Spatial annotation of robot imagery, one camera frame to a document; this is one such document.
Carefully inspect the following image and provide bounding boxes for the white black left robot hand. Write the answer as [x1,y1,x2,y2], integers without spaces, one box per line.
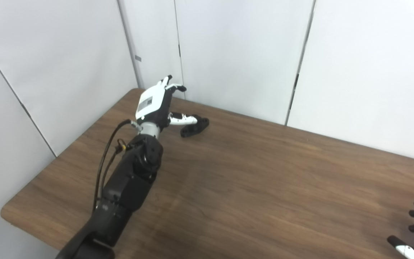
[135,75,198,131]

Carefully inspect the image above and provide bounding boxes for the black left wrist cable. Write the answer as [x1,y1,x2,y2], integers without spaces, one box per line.
[92,119,143,213]

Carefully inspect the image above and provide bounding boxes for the black flanged holder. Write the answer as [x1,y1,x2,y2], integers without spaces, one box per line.
[180,114,210,138]

